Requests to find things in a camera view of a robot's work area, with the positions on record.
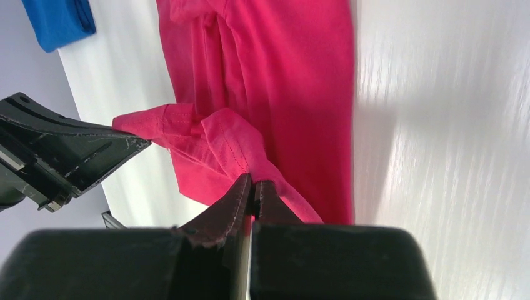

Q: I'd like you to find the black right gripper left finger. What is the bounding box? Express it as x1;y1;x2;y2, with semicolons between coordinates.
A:
1;174;252;299

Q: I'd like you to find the folded blue t shirt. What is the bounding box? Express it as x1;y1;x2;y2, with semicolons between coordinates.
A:
22;0;96;53

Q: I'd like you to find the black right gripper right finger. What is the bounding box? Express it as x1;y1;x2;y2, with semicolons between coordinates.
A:
250;181;436;299

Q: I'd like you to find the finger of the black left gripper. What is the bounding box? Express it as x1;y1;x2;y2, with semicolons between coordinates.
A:
1;92;151;213

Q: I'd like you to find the magenta t shirt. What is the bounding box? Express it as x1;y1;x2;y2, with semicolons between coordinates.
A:
112;1;354;224

